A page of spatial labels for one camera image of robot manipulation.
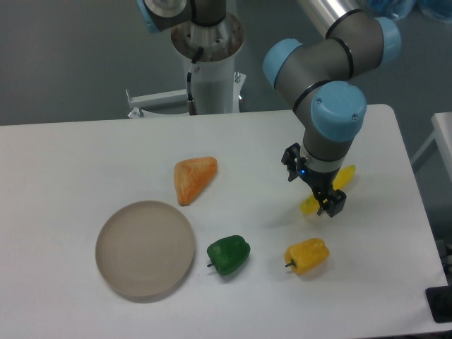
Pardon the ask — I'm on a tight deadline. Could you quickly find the black device at table edge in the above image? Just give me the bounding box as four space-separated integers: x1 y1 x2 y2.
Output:
425 285 452 323

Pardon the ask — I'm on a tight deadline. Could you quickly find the white side table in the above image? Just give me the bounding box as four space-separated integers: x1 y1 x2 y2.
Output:
410 112 451 177

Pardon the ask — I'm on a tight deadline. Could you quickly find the beige round plate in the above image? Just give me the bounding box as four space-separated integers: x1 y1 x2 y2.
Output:
95 201 196 302

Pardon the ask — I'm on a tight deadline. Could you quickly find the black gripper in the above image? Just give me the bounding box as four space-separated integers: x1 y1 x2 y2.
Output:
281 143 346 218

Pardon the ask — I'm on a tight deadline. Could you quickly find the yellow bell pepper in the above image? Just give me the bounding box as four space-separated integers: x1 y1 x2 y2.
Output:
284 238 330 275

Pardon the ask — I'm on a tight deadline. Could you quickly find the blue plastic bag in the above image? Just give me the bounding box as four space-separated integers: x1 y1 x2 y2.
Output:
360 0 451 24

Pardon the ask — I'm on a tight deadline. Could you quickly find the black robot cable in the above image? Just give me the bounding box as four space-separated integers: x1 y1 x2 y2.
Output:
186 46 204 117

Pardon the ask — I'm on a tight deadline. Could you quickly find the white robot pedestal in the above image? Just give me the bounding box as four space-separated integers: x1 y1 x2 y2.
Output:
127 12 246 119

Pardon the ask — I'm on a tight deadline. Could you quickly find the orange triangular bread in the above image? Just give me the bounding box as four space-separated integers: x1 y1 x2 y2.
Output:
174 156 218 206

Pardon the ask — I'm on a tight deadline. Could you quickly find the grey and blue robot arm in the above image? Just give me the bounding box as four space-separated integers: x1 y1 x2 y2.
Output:
137 1 401 216

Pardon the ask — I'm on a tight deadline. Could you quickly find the green bell pepper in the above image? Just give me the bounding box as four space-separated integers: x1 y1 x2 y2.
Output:
206 235 251 276

